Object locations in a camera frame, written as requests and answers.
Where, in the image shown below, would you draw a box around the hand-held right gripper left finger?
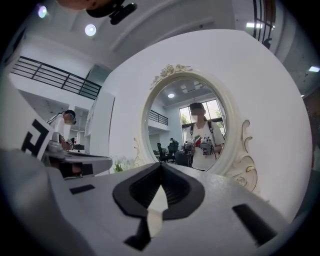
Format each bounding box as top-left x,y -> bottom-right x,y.
49,162 -> 162,256

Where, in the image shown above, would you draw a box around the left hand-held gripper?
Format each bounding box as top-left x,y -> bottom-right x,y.
1,74 -> 113,256

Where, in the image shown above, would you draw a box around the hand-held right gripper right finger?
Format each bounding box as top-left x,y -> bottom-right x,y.
152,162 -> 293,256

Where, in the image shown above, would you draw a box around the white flowers in vase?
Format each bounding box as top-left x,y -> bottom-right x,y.
112,155 -> 136,174

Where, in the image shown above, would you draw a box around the long black balcony railing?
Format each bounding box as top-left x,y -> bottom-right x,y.
10,56 -> 102,101

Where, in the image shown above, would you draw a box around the person's face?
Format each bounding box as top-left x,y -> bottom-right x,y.
56,0 -> 101,11

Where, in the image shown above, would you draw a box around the short black corner railing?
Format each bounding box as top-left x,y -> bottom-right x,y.
252,0 -> 276,50

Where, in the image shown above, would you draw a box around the oval mirror with ornate frame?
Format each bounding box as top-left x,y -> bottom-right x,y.
133,64 -> 259,195

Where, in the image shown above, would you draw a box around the black head-mounted camera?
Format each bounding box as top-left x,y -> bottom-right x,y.
86,0 -> 138,26

